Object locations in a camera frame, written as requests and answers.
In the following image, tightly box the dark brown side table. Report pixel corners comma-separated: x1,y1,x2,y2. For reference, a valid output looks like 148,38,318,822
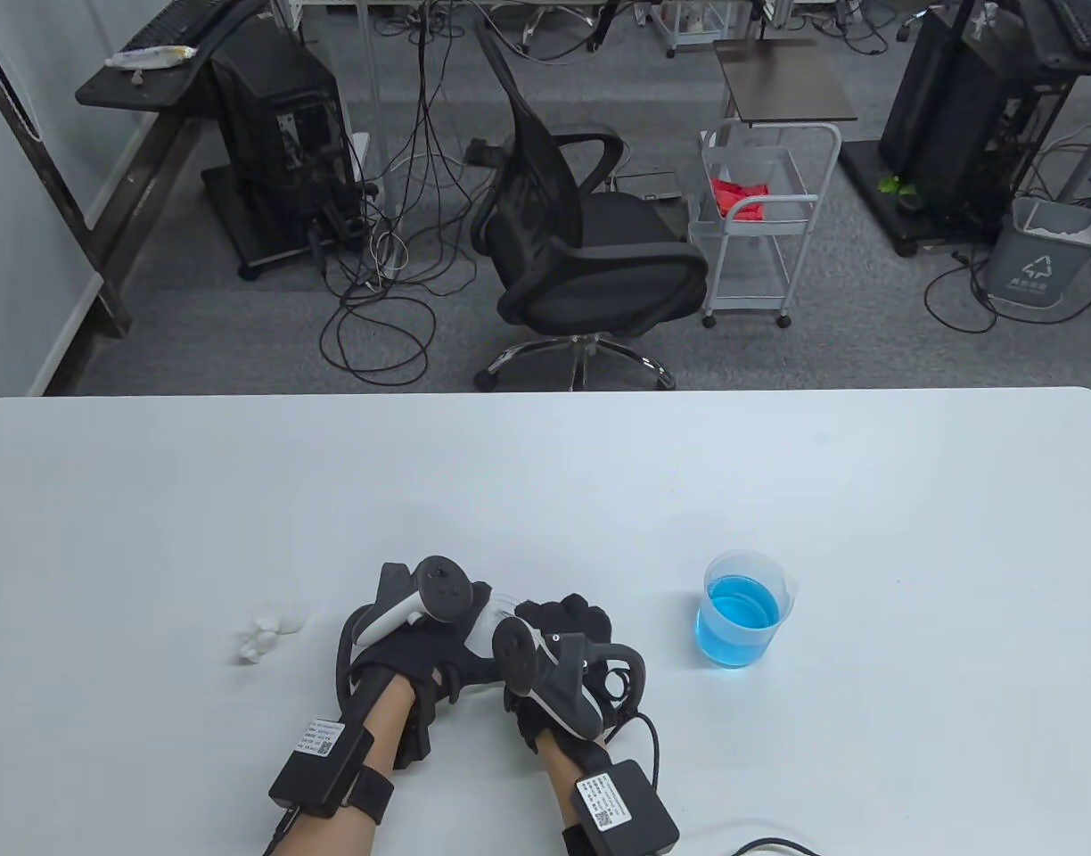
713,37,858,126

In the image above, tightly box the white metal post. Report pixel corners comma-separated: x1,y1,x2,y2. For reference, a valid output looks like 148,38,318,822
357,0,395,233

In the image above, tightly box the clear beaker blue dye solution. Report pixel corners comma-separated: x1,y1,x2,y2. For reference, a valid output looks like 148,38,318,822
695,551,798,670

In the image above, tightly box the black white tracking controller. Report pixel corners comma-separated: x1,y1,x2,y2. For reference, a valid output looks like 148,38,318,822
492,617,646,739
334,555,475,705

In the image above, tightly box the person's left hand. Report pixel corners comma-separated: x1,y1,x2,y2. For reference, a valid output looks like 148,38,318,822
348,580,509,770

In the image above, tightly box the white cotton ball clump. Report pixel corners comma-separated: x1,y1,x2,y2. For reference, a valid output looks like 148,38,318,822
236,605,316,666

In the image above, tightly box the black keyboard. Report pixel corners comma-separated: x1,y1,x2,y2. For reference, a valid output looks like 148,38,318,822
118,0,243,51
1049,0,1091,60

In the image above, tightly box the black computer tower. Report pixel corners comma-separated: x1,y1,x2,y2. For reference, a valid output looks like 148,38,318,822
209,16,361,258
880,0,1059,228

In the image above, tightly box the black floor cable bundle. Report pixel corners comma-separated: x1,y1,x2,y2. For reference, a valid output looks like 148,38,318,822
309,0,511,389

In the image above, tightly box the black flat device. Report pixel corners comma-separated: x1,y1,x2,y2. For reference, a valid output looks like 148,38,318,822
615,171,686,202

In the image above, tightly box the black wheeled platform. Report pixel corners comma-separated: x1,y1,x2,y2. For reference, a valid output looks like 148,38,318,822
838,138,1019,258
201,165,379,282

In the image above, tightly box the person's right hand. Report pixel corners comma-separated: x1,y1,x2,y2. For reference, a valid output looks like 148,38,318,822
504,594,616,757

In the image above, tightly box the small white trolley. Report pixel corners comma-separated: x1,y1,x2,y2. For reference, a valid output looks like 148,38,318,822
650,0,753,60

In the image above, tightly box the clear glass culture dish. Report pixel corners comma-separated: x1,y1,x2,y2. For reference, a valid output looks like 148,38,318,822
467,592,521,659

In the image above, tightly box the black controller cable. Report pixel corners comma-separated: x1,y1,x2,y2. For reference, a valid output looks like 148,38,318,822
599,671,818,856

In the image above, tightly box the black wrist sensor box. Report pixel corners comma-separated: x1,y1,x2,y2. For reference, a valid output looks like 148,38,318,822
267,718,395,826
559,760,682,856

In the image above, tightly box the black metal desk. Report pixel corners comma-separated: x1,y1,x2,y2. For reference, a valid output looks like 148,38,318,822
1000,0,1091,208

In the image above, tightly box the white rolling cart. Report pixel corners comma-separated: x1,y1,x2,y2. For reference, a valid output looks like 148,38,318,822
699,120,843,329

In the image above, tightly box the person's right forearm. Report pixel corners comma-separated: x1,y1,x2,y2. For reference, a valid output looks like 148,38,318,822
532,731,609,856

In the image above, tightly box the red cloth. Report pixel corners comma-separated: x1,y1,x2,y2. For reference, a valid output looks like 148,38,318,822
710,178,771,222

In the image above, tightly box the black looped floor cable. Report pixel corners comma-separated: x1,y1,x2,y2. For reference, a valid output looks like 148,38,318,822
923,254,1091,335

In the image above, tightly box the black workstation stand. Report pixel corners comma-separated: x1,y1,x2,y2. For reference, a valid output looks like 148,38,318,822
76,0,275,340

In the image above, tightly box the white plastic packet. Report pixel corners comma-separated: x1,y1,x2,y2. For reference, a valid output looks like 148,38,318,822
105,45,197,70

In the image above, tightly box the black frame pole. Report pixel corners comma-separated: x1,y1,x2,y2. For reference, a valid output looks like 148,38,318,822
0,0,135,340

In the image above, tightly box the black mesh office chair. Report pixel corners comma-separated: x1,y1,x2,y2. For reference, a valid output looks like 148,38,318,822
470,18,711,393

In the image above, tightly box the grey trash bin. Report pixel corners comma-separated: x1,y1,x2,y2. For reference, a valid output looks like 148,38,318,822
984,196,1091,310

